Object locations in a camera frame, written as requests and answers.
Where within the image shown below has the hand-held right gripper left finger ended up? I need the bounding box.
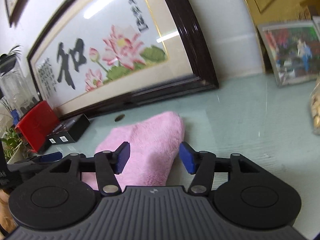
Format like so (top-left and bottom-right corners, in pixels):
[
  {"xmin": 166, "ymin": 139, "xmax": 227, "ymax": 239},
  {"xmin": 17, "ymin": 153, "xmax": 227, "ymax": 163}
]
[{"xmin": 49, "ymin": 141, "xmax": 132, "ymax": 197}]

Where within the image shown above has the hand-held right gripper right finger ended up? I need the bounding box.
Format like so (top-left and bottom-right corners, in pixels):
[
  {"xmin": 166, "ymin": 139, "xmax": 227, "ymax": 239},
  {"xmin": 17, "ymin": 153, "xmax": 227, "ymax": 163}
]
[{"xmin": 179, "ymin": 141, "xmax": 261, "ymax": 197}]

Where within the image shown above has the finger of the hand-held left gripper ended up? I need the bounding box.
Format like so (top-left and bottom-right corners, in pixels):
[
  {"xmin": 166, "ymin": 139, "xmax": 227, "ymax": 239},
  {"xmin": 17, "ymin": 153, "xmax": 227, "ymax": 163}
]
[{"xmin": 32, "ymin": 151, "xmax": 63, "ymax": 163}]

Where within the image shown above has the pink towel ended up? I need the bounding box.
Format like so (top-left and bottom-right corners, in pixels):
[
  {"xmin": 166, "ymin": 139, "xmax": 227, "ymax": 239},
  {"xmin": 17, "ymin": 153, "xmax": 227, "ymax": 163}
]
[{"xmin": 82, "ymin": 111, "xmax": 186, "ymax": 189}]

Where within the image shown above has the green potted plant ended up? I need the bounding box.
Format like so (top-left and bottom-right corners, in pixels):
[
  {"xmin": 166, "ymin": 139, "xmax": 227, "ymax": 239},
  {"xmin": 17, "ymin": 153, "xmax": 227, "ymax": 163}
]
[{"xmin": 0, "ymin": 126, "xmax": 28, "ymax": 163}]

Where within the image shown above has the black cardboard box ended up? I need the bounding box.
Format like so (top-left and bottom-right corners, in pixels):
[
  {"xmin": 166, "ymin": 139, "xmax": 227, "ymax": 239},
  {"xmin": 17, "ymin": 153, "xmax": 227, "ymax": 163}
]
[{"xmin": 46, "ymin": 114, "xmax": 91, "ymax": 145}]

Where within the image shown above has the red box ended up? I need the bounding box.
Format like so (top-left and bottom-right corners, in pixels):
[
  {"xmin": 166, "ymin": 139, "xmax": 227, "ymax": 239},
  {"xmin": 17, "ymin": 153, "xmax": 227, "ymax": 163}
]
[{"xmin": 14, "ymin": 100, "xmax": 61, "ymax": 153}]

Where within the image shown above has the clear glass jar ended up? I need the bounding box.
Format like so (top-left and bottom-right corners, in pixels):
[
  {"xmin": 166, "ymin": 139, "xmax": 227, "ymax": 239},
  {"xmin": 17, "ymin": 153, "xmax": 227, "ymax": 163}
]
[{"xmin": 0, "ymin": 52, "xmax": 41, "ymax": 120}]

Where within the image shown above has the framed lotus embroidery picture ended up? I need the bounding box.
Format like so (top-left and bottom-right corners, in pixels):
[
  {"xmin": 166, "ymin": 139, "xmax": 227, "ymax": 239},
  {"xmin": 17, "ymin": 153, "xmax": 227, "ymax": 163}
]
[{"xmin": 26, "ymin": 0, "xmax": 219, "ymax": 121}]

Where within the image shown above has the plastic bag of dried mushrooms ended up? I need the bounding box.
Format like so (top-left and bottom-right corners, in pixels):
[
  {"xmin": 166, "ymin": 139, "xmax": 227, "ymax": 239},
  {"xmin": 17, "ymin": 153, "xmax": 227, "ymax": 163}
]
[{"xmin": 309, "ymin": 76, "xmax": 320, "ymax": 136}]

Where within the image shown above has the silver framed colour photo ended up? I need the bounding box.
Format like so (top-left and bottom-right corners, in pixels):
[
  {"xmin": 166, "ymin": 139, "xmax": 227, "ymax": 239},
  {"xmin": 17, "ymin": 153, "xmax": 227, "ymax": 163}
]
[{"xmin": 256, "ymin": 20, "xmax": 320, "ymax": 87}]

